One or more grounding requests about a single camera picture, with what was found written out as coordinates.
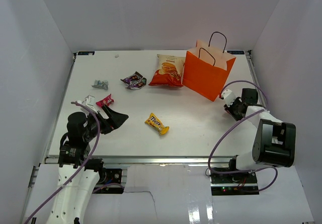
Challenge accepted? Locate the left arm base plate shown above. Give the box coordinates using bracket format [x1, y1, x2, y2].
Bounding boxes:
[93, 168, 124, 194]

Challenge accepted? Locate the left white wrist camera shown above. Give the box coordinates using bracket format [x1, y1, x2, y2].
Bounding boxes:
[77, 95, 96, 111]

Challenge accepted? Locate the yellow M&M's packet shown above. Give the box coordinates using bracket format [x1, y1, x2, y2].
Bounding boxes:
[144, 113, 170, 135]

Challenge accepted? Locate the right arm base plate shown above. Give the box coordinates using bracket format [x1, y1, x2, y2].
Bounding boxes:
[205, 169, 259, 196]

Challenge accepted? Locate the silver candy wrapper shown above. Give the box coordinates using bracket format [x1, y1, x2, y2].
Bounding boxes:
[92, 80, 109, 91]

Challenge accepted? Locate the aluminium table frame rail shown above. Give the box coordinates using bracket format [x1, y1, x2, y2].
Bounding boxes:
[44, 156, 233, 165]

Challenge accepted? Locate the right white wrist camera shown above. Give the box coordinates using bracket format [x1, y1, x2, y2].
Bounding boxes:
[221, 89, 236, 107]

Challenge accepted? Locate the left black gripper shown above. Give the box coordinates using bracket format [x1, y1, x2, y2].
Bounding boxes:
[83, 104, 128, 141]

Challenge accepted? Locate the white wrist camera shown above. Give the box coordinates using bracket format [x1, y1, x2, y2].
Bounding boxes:
[221, 89, 236, 107]
[77, 95, 96, 111]

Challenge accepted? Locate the red candy packet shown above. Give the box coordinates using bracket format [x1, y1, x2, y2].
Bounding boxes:
[96, 94, 114, 108]

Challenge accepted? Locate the orange paper bag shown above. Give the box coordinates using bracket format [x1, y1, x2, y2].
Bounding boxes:
[182, 31, 236, 102]

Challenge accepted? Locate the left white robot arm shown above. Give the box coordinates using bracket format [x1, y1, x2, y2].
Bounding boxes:
[47, 106, 128, 223]

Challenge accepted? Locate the purple M&M's packet upper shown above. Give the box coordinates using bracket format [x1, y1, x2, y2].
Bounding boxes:
[121, 71, 143, 85]

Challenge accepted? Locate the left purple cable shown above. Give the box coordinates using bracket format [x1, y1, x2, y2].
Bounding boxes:
[23, 101, 124, 224]

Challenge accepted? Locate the brown M&M's packet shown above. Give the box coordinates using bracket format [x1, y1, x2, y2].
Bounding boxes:
[126, 78, 146, 90]

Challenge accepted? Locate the orange chips bag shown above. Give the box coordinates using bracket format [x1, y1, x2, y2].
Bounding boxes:
[148, 54, 185, 88]

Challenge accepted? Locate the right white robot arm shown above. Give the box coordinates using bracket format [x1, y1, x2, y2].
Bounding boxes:
[221, 88, 296, 183]

